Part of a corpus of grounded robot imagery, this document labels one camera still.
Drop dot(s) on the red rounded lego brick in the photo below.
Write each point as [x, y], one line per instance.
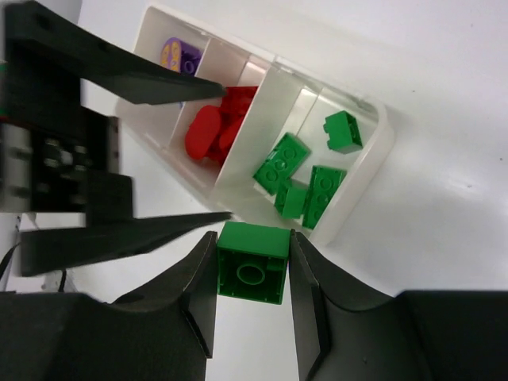
[214, 129]

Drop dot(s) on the small green lego plate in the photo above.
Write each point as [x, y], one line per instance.
[324, 182]

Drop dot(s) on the green rounded lego brick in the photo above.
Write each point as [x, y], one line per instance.
[252, 262]

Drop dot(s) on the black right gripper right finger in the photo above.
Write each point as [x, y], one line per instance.
[345, 329]

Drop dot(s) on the white compartment tray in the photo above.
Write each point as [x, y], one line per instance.
[288, 100]

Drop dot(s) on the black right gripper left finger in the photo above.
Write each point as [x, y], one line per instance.
[171, 335]

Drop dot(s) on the purple butterfly lego brick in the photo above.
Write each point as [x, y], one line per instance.
[177, 55]

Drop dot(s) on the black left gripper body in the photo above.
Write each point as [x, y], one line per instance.
[56, 154]

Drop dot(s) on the green number lego brick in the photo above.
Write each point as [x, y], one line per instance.
[281, 163]

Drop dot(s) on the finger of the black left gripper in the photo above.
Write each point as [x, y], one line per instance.
[53, 40]
[44, 251]

